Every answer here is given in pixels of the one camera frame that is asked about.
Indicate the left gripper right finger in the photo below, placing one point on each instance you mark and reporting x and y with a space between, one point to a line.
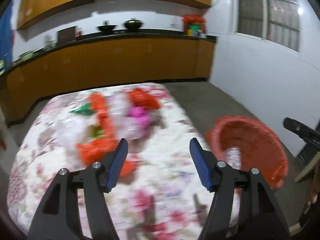
260 216

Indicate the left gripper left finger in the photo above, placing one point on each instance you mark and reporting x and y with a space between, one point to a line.
57 215

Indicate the large red plastic bag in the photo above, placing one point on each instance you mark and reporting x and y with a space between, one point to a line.
96 149

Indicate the clear bubble wrap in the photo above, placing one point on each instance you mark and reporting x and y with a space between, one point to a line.
71 131

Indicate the clear white plastic bag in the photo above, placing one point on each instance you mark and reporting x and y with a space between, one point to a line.
126 126

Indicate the pink plastic bag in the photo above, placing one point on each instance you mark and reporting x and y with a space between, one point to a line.
141 116

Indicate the small red plastic bag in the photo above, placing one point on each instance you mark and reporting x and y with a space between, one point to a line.
141 98

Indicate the knotted red plastic bag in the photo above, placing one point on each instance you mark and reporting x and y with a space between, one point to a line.
100 107

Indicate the red trash basket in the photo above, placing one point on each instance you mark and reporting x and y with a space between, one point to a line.
259 147

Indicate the person's right hand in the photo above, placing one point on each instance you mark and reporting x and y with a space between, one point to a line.
314 187

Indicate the olive green plastic wrapper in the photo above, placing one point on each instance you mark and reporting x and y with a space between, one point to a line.
95 132

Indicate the floral tablecloth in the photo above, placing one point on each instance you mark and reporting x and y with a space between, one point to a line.
163 197

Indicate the green plastic bag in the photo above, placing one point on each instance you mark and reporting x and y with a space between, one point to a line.
85 110

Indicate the barred window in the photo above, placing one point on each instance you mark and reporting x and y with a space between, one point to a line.
277 21

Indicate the yellow detergent bottle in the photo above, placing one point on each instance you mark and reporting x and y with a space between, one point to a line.
2 67

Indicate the lower wooden cabinets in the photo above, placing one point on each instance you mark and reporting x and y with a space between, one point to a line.
101 64

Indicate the green basin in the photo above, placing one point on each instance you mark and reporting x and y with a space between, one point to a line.
26 56

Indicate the glass jar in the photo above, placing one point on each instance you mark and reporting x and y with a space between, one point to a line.
48 41

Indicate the black countertop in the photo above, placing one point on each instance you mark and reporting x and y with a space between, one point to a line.
116 35

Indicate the dark cutting board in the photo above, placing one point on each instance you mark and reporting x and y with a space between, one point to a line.
66 35

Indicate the blue cloth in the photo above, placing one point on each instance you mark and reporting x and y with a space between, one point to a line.
7 35

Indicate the black wok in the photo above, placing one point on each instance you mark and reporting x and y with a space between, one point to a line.
106 28

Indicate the black lidded pot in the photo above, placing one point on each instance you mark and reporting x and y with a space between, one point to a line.
133 24

